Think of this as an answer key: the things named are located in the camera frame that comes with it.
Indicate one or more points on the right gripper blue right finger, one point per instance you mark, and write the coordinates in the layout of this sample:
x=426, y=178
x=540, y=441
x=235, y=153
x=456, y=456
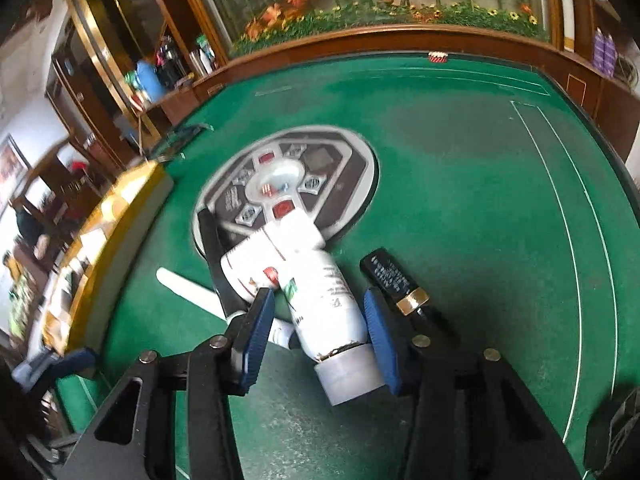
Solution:
x=391, y=337

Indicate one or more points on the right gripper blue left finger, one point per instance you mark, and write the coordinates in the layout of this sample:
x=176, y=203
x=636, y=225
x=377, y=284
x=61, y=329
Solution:
x=250, y=341

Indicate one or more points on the large white plastic bottle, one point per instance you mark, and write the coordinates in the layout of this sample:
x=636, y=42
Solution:
x=328, y=321

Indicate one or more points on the black gold lipstick tube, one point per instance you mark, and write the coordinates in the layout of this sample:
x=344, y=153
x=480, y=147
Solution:
x=406, y=296

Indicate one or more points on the white flat stick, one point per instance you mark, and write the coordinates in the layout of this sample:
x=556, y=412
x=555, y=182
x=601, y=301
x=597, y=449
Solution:
x=282, y=332

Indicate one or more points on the small white round container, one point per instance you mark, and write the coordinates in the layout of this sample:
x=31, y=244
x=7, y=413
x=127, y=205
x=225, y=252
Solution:
x=251, y=265

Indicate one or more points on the black pen with cap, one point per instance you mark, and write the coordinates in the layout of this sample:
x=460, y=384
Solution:
x=231, y=303

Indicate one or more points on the mahjong table centre control panel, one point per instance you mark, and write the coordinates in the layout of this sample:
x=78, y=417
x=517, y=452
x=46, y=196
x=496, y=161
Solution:
x=328, y=172

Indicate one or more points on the yellow storage box tray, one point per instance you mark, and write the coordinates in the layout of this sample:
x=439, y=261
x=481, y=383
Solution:
x=96, y=265

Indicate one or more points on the dark wooden chair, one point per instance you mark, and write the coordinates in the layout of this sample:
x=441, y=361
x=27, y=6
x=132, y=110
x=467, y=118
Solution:
x=59, y=198

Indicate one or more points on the black tray on table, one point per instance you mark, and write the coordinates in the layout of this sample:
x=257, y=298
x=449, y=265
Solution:
x=172, y=145

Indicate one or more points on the red white small cap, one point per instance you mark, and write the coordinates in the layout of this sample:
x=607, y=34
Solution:
x=438, y=57

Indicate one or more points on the black thermos flask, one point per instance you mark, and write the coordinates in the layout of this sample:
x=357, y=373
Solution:
x=169, y=61

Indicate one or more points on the blue thermos jug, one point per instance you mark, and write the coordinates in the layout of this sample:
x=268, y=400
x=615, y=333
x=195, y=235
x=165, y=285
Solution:
x=149, y=80

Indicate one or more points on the purple bottles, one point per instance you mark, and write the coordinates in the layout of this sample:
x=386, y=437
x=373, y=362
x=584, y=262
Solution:
x=604, y=53

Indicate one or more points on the framed wall picture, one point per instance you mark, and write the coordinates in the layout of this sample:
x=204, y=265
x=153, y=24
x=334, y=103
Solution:
x=13, y=168

